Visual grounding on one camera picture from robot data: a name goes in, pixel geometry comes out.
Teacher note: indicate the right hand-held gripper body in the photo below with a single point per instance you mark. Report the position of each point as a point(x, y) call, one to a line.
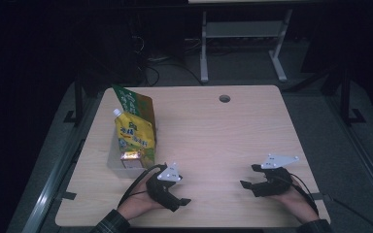
point(273, 183)

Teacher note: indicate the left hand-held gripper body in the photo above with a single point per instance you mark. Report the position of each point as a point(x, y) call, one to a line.
point(162, 191)

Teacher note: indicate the clear plastic container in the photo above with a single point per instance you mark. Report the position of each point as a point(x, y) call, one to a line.
point(123, 173)

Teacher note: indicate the small yellow red box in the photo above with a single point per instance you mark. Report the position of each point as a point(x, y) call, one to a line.
point(131, 160)

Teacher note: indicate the yellow spout pouch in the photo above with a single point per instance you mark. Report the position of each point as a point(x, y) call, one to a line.
point(134, 132)

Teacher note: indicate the green snack packet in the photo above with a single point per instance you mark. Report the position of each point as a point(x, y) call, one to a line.
point(136, 100)

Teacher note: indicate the person's left hand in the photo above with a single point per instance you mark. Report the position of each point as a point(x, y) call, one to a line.
point(139, 204)

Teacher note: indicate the person's right hand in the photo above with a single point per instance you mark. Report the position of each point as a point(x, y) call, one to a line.
point(299, 204)

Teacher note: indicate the black metal stand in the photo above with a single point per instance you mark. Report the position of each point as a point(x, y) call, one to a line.
point(78, 97)
point(345, 97)

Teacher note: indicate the white metal stand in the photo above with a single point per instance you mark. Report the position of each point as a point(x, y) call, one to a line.
point(239, 29)

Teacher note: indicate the aluminium floor rail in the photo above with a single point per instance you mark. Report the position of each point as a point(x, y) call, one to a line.
point(50, 187)
point(366, 155)

